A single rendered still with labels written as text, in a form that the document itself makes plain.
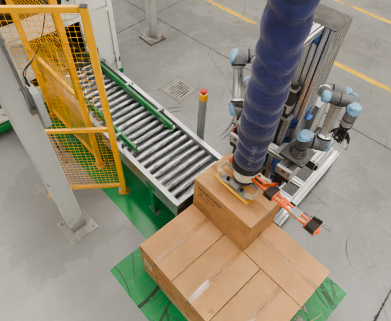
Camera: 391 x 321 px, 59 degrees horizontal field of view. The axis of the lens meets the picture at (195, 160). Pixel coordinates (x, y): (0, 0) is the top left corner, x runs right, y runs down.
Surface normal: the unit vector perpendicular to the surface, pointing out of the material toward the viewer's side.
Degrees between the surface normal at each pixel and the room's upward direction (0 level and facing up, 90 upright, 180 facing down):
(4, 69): 90
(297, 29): 78
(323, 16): 0
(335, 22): 0
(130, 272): 0
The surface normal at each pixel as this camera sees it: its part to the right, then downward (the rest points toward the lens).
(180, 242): 0.04, -0.61
